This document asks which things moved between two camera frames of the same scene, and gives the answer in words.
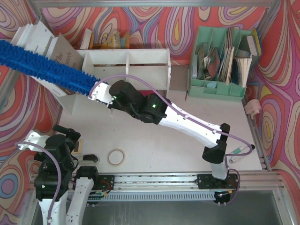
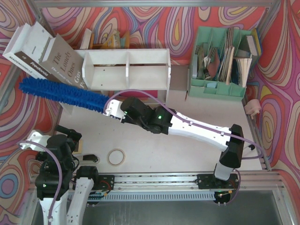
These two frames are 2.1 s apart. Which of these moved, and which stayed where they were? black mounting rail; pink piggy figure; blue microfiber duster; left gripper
Moved: blue microfiber duster
Stayed: black mounting rail; left gripper; pink piggy figure
